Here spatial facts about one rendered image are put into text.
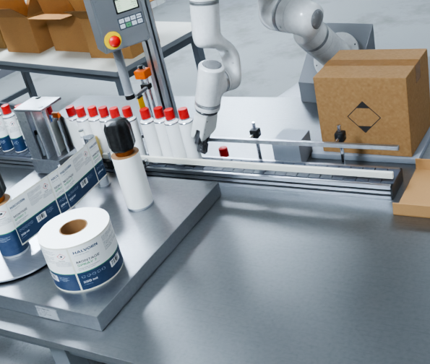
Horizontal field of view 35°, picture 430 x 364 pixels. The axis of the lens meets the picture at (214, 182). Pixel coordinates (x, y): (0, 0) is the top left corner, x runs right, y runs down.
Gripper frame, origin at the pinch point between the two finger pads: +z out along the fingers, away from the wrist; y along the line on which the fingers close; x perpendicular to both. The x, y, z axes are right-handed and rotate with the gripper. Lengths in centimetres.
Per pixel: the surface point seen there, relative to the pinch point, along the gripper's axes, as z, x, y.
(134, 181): -1.9, -7.4, 31.1
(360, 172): -16, 54, 4
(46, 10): 58, -188, -147
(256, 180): 0.7, 22.8, 5.4
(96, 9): -37, -43, 0
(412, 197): -14, 70, 4
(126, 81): -8.2, -37.2, -8.9
